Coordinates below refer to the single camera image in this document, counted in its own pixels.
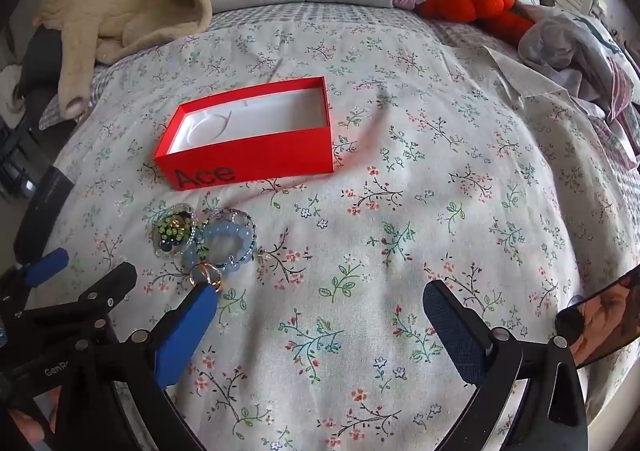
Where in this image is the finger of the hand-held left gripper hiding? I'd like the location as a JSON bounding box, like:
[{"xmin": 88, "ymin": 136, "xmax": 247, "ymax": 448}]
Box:
[
  {"xmin": 20, "ymin": 262, "xmax": 138, "ymax": 339},
  {"xmin": 0, "ymin": 248, "xmax": 70, "ymax": 317}
]

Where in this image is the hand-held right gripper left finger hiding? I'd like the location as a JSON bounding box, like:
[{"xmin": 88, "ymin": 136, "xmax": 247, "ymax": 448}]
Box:
[{"xmin": 52, "ymin": 285, "xmax": 221, "ymax": 451}]

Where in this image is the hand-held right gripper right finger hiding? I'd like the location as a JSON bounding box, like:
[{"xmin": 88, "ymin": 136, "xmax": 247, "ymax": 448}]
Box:
[{"xmin": 422, "ymin": 280, "xmax": 590, "ymax": 451}]

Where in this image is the gold ring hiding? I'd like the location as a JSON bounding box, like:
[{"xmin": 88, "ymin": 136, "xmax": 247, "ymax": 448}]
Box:
[{"xmin": 189, "ymin": 265, "xmax": 226, "ymax": 293}]

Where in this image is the clear flower bead bracelet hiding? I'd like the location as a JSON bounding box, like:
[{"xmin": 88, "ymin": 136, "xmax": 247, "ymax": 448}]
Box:
[{"xmin": 151, "ymin": 203, "xmax": 201, "ymax": 257}]

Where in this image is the blue bead bracelet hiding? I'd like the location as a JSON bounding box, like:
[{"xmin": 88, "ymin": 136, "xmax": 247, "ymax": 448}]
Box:
[{"xmin": 181, "ymin": 223, "xmax": 258, "ymax": 282}]

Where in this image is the thin seed bead bracelet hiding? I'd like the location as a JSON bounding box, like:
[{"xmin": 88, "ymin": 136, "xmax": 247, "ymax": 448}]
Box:
[{"xmin": 200, "ymin": 208, "xmax": 258, "ymax": 264}]

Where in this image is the red cardboard box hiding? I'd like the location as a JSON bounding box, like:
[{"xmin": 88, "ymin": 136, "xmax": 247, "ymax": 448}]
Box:
[{"xmin": 153, "ymin": 76, "xmax": 335, "ymax": 192}]

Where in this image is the person's left hand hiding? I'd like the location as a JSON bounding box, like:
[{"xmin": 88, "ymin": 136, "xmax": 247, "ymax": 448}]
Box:
[{"xmin": 9, "ymin": 406, "xmax": 57, "ymax": 451}]

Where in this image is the black rectangular case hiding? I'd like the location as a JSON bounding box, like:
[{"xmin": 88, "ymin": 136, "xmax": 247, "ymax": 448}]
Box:
[{"xmin": 12, "ymin": 166, "xmax": 76, "ymax": 267}]

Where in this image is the floral bedsheet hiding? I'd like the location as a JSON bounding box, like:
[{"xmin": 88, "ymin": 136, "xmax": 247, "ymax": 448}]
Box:
[{"xmin": 50, "ymin": 11, "xmax": 640, "ymax": 451}]

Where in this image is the dark reflective phone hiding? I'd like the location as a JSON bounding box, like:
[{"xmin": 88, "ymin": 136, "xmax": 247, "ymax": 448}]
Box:
[{"xmin": 555, "ymin": 263, "xmax": 640, "ymax": 371}]

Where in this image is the beige fleece garment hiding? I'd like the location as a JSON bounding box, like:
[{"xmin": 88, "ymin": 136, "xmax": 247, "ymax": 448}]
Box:
[{"xmin": 32, "ymin": 0, "xmax": 226, "ymax": 120}]

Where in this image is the pink striped cloth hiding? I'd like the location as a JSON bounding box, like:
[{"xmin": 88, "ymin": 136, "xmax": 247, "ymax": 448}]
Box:
[{"xmin": 607, "ymin": 56, "xmax": 640, "ymax": 122}]

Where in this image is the crumpled white clothing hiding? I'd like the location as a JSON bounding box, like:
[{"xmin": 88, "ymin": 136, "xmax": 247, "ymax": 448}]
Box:
[{"xmin": 517, "ymin": 11, "xmax": 640, "ymax": 122}]

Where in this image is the orange pumpkin plush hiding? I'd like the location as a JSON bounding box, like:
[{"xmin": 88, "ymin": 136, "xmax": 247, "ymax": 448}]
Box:
[{"xmin": 416, "ymin": 0, "xmax": 536, "ymax": 39}]

